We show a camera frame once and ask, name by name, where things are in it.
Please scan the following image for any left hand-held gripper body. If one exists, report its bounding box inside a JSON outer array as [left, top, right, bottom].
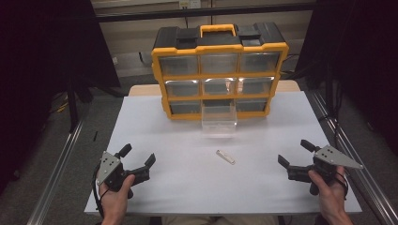
[[96, 151, 139, 200]]

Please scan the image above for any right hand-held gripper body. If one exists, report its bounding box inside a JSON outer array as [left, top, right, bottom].
[[297, 143, 365, 197]]

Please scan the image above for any small white bar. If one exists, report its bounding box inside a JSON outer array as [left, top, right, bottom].
[[215, 149, 237, 166]]

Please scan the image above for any clear plastic drawer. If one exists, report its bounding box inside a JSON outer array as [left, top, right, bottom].
[[200, 99, 238, 139]]

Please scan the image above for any yellow black organizer cabinet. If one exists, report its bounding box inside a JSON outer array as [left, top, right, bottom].
[[150, 22, 290, 122]]

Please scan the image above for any person's right hand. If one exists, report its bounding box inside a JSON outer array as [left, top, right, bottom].
[[307, 165, 347, 219]]

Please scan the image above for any person's left hand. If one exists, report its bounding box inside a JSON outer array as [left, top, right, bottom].
[[98, 173, 136, 220]]

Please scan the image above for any white table mat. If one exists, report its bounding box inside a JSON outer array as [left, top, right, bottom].
[[84, 90, 363, 218]]

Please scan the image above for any black metal stand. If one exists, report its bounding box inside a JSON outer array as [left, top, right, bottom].
[[65, 74, 95, 133]]

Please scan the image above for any set of clear drawers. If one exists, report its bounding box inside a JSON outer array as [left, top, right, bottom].
[[158, 51, 281, 115]]

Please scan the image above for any black curtain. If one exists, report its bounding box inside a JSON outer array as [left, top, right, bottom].
[[294, 0, 398, 158], [0, 0, 122, 195]]

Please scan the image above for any black horizontal bar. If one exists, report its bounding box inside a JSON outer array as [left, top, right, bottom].
[[95, 3, 316, 23]]

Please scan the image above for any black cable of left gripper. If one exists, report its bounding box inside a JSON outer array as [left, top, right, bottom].
[[91, 165, 111, 219]]

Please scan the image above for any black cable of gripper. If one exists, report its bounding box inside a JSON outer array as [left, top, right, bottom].
[[91, 165, 111, 219], [334, 171, 349, 201]]

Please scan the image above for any metal floor rail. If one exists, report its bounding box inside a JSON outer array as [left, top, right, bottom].
[[25, 117, 86, 225], [307, 89, 398, 225]]

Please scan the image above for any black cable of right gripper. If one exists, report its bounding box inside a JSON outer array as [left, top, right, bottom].
[[334, 171, 349, 201]]

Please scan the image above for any white wall outlet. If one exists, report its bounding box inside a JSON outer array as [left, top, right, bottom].
[[178, 0, 202, 9]]

